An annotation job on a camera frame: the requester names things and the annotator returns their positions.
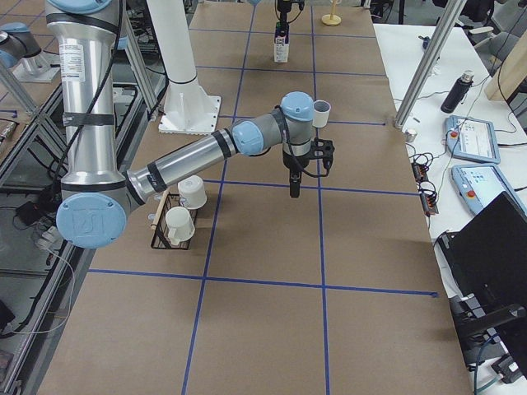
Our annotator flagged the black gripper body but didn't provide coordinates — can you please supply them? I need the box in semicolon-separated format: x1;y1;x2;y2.
275;0;305;27
282;143;310;174

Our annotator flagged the blue white milk carton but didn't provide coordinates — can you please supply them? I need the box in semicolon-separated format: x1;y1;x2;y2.
273;21;289;63

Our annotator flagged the white ribbed mug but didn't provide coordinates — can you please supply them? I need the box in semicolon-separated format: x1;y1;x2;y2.
312;100;331;128

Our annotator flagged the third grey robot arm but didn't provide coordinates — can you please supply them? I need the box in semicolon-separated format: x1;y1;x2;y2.
1;22;60;83

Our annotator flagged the wooden stand with base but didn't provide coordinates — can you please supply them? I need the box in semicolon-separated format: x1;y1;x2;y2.
321;0;342;26

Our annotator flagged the white mug on rack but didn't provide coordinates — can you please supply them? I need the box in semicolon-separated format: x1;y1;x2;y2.
165;207;195;246
177;175;208;210

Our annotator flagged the small metal cylinder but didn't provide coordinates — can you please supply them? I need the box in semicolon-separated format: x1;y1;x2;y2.
404;128;417;143

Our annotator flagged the wooden rod on rack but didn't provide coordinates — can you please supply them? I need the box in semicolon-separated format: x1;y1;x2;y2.
149;189;169;230

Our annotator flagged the black power strip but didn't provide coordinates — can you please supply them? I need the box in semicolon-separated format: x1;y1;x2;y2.
411;162;439;217

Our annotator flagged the black water bottle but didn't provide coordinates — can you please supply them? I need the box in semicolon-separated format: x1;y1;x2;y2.
440;70;474;114

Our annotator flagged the blue teach pendant far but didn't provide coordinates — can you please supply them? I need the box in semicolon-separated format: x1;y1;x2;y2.
445;115;501;164

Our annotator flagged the blue teach pendant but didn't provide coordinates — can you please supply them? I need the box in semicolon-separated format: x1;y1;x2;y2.
451;164;514;215
445;115;501;164

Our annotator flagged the blue teach pendant near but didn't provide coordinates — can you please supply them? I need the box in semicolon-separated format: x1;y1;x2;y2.
451;164;514;215

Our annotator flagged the black laptop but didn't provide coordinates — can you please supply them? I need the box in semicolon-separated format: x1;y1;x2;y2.
436;190;527;367

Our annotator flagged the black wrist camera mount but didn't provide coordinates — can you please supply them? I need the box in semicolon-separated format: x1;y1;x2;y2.
310;137;335;172

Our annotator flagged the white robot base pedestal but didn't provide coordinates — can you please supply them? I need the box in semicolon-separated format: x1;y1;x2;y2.
147;0;222;134

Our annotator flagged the black wire mug rack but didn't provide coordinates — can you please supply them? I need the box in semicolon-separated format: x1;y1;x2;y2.
150;191;193;250

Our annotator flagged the aluminium frame post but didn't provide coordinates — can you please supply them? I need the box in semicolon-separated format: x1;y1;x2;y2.
394;0;466;129

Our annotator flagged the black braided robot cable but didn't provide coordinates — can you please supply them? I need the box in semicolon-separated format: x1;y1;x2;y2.
49;0;333;194

